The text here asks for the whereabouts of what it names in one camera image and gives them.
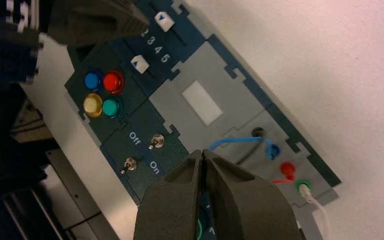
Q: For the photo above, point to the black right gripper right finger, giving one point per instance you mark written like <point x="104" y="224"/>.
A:
<point x="251" y="212"/>

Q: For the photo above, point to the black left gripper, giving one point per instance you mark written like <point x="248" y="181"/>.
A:
<point x="13" y="56"/>

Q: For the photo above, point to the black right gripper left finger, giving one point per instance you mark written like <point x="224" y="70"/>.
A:
<point x="172" y="212"/>

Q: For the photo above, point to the white slider knob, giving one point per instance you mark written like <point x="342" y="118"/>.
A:
<point x="164" y="20"/>
<point x="140" y="63"/>

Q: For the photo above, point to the red banana plug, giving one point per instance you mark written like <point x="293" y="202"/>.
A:
<point x="288" y="169"/>

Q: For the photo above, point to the blue push button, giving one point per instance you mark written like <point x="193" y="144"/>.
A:
<point x="92" y="81"/>

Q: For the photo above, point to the red push button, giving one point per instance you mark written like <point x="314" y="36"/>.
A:
<point x="113" y="82"/>

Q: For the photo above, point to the yellow push button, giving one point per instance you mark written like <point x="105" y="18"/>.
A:
<point x="93" y="105"/>

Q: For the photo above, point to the green push button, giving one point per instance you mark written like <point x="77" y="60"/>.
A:
<point x="112" y="107"/>

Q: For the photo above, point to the blue grey control box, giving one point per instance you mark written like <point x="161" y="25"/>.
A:
<point x="178" y="99"/>

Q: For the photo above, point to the white display window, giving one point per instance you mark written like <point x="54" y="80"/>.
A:
<point x="202" y="102"/>

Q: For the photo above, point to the metal toggle switch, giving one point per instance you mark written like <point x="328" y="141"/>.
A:
<point x="158" y="141"/>
<point x="129" y="164"/>

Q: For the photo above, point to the grey metal table frame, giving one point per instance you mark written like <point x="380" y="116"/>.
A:
<point x="76" y="198"/>

